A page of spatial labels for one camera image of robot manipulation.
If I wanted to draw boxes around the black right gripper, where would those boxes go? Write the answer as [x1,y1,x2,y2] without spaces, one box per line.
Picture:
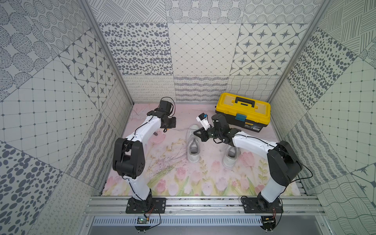
[193,125,221,142]

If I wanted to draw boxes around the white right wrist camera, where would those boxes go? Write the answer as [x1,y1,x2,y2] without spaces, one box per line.
[196,113,211,130]

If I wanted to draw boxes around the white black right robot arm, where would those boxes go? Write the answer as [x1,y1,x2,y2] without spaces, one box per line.
[194,113,306,213]

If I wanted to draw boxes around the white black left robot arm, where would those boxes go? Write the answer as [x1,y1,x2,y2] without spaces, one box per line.
[112,100,176,216]

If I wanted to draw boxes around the pink floral table mat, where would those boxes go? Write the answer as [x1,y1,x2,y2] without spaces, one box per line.
[143,104,270,197]

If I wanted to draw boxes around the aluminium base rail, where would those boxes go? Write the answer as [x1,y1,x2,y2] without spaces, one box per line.
[83,196,325,227]

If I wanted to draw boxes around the white sneaker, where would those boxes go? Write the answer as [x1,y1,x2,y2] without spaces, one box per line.
[175,124,201,163]
[222,146,241,169]

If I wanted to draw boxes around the yellow black plastic toolbox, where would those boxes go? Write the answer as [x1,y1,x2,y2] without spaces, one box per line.
[215,93,271,132]

